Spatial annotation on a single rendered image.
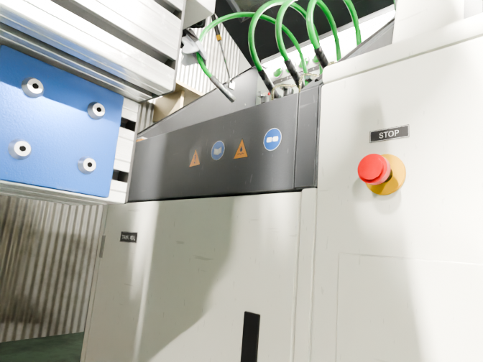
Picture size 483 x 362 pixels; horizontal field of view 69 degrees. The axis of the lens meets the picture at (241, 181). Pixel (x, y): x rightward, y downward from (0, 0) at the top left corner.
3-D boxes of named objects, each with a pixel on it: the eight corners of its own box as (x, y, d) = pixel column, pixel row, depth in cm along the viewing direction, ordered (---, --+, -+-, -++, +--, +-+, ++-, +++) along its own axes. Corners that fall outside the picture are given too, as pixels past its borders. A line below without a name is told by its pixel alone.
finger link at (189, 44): (193, 67, 98) (173, 47, 101) (210, 58, 100) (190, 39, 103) (193, 59, 95) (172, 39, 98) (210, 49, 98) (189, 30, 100)
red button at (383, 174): (348, 190, 42) (350, 149, 43) (364, 196, 45) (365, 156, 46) (392, 188, 39) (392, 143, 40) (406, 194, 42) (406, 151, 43)
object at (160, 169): (110, 202, 97) (118, 146, 100) (125, 205, 100) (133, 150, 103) (292, 189, 54) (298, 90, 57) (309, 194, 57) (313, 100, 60)
